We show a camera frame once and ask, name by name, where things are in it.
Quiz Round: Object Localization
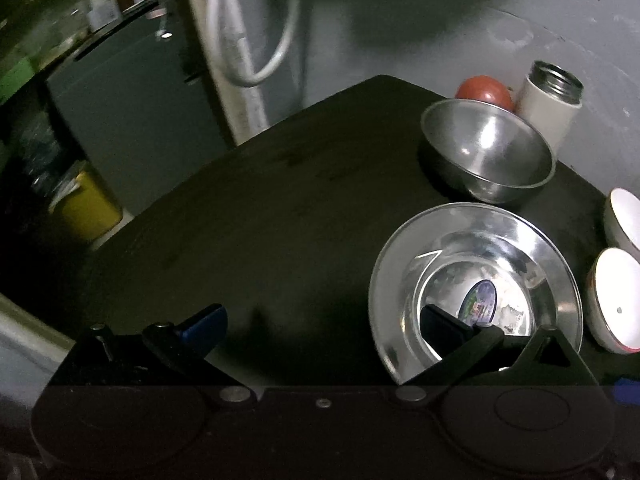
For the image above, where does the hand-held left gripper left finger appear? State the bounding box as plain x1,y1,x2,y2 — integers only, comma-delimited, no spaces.
75,303,258,406

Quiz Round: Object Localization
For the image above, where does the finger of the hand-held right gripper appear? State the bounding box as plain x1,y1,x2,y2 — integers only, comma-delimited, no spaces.
612,379,640,405

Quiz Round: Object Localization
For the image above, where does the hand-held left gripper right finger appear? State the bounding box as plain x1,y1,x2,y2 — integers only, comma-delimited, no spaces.
397,305,601,403

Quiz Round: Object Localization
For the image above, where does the white bowl with red rim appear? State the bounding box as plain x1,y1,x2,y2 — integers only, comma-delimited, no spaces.
603,187,640,256
586,247,640,356

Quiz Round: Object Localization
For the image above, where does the steel plate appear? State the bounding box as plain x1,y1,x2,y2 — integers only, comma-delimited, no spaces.
368,202,584,385

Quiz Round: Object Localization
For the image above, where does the steel bowl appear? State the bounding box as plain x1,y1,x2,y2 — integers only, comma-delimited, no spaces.
420,99,557,205

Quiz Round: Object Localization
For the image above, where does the yellow container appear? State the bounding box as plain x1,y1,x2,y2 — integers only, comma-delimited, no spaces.
49,161,124,245

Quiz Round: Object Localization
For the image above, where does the white pillar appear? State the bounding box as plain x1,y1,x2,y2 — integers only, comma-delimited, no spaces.
177,0,269,147

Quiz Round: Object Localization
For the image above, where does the grey cabinet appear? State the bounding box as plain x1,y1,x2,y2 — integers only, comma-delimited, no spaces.
45,2,236,217

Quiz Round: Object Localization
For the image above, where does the white thermos flask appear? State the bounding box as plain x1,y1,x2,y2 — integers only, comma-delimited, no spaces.
515,60,584,157

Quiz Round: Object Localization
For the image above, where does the red tomato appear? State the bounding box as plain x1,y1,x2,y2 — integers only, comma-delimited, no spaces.
455,75,516,112

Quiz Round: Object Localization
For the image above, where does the green box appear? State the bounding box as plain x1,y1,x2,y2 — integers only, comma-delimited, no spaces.
0,57,37,107

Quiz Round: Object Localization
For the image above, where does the white hose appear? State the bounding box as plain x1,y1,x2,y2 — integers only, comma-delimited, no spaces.
206,0,302,88

